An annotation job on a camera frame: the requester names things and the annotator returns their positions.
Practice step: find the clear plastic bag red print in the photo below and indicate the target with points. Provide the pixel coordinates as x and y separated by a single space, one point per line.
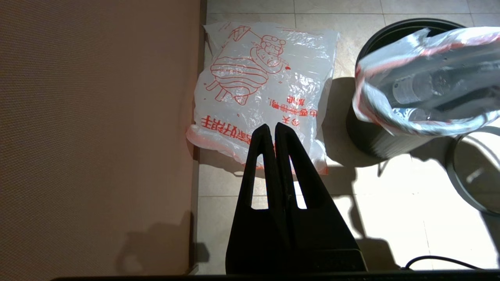
250 97

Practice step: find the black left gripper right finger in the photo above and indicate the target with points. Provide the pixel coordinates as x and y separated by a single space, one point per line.
320 230

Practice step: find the white plastic bag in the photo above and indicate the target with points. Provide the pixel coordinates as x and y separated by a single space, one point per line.
375 89

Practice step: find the clear plastic water bottle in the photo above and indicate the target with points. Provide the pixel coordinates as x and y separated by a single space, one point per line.
410 89

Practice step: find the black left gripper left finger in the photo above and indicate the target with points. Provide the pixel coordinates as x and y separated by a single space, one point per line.
250 234

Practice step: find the black round trash bin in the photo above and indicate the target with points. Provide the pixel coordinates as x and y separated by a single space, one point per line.
371 140

